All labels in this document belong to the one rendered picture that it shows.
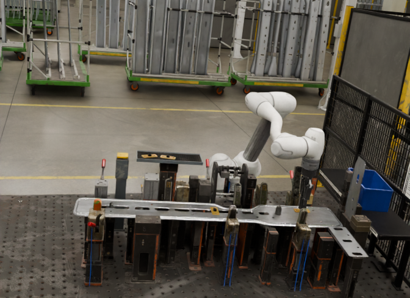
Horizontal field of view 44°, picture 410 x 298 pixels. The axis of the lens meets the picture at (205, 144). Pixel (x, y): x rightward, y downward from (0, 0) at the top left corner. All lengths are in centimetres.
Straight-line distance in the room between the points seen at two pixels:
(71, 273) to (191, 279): 60
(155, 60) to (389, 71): 546
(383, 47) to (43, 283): 363
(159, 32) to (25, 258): 711
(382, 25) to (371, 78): 49
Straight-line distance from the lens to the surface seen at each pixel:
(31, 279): 264
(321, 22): 1075
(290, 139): 252
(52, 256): 280
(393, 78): 485
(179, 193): 273
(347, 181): 295
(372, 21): 523
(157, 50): 948
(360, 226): 273
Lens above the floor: 216
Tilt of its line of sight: 18 degrees down
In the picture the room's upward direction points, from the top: 6 degrees clockwise
